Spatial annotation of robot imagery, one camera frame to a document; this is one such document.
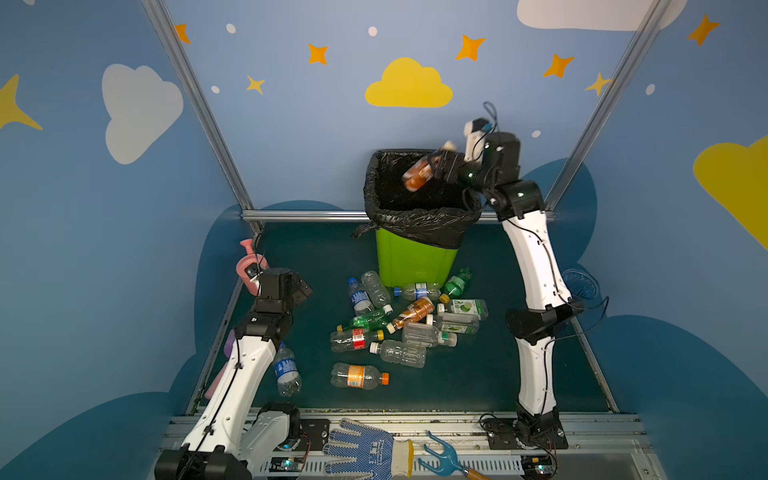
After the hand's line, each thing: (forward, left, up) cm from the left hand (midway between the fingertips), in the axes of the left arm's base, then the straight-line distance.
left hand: (294, 286), depth 80 cm
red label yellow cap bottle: (-9, -16, -14) cm, 23 cm away
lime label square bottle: (+3, -55, -16) cm, 57 cm away
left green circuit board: (-38, -2, -19) cm, 43 cm away
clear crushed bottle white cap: (+6, -23, -15) cm, 28 cm away
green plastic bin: (+13, -31, -6) cm, 34 cm away
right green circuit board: (-38, -63, -20) cm, 76 cm away
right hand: (+21, -39, +29) cm, 53 cm away
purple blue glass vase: (+2, -79, +2) cm, 79 cm away
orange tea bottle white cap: (+2, -35, -15) cm, 38 cm away
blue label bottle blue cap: (+5, -17, -13) cm, 22 cm away
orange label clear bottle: (-18, -19, -19) cm, 33 cm away
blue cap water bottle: (+9, -36, -15) cm, 40 cm away
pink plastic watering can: (+15, +20, -7) cm, 26 cm away
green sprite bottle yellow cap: (-3, -22, -13) cm, 25 cm away
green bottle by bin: (+12, -49, -15) cm, 52 cm away
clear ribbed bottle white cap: (-11, -30, -19) cm, 37 cm away
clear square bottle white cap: (-5, -39, -19) cm, 43 cm away
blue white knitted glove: (-36, -24, -19) cm, 47 cm away
